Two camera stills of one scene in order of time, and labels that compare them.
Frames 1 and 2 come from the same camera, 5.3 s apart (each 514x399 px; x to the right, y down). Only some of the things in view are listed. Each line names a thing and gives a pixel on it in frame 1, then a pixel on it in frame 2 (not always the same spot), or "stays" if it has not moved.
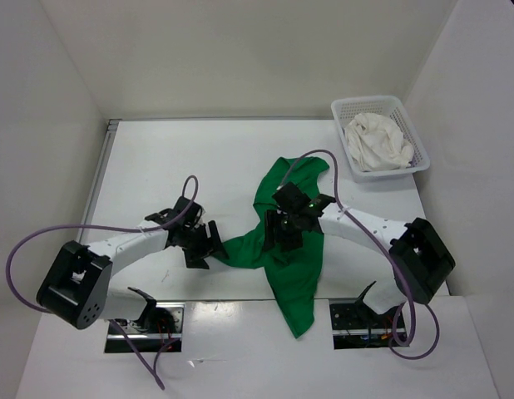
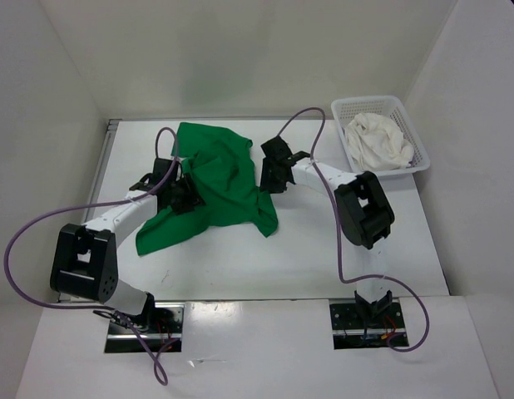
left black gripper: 195,258 -> 192,198
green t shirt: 285,241 -> 222,165
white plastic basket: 378,138 stays
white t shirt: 376,144 stays
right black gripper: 272,219 -> 265,184
